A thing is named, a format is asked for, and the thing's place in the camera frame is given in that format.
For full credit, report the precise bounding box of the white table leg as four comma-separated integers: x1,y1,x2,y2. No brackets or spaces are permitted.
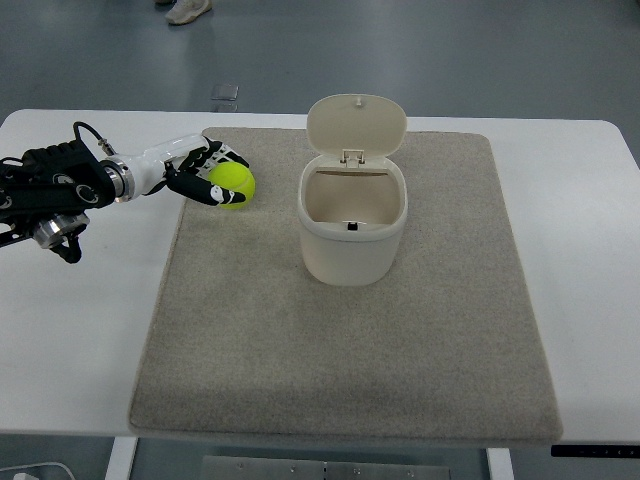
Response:
486,448,515,480
104,437,138,480

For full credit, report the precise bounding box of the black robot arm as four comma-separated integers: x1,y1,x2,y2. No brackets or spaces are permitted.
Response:
1,121,124,264

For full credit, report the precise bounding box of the clear floor plate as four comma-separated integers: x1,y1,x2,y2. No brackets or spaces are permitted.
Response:
210,84,239,102

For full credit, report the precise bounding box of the grey felt mat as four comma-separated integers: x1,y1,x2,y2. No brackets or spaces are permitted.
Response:
129,128,562,445

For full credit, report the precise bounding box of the black table control panel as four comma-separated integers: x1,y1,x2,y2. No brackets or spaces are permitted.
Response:
550,444,640,459

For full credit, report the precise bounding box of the cream bin with lid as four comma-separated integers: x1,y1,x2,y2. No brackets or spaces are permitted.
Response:
297,94,408,286

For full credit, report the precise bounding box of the white table leg right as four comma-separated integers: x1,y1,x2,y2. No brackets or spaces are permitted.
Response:
486,448,515,480

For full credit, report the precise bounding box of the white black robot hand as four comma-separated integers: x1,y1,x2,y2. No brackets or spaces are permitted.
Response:
102,134,250,207

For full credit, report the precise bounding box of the yellow tennis ball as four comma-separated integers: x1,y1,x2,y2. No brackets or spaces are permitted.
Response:
207,162,256,210

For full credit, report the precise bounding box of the white table leg left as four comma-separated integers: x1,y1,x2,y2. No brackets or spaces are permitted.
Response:
104,437,138,480

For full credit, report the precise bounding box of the beige shoe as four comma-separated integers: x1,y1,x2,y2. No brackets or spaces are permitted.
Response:
165,0,213,26

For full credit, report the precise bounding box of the white object bottom left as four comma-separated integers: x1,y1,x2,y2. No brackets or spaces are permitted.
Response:
1,461,76,480

